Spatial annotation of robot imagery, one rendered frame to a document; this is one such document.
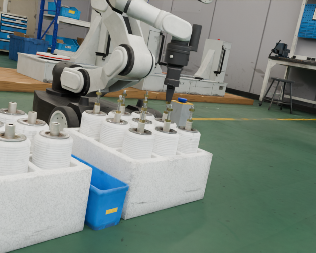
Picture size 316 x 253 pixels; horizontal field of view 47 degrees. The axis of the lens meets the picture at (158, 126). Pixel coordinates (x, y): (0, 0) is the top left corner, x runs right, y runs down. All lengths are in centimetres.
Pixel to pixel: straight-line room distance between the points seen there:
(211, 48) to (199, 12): 291
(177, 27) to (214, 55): 366
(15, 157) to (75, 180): 17
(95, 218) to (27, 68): 263
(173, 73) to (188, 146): 27
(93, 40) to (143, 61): 204
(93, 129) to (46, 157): 38
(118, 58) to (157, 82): 242
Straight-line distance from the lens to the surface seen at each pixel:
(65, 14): 635
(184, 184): 127
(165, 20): 131
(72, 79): 192
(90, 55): 364
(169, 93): 135
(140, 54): 164
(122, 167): 110
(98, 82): 181
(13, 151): 86
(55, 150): 92
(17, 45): 585
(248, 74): 693
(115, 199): 103
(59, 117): 166
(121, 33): 170
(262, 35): 690
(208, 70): 491
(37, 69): 335
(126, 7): 134
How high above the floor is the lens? 50
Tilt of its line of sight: 11 degrees down
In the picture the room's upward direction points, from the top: 10 degrees clockwise
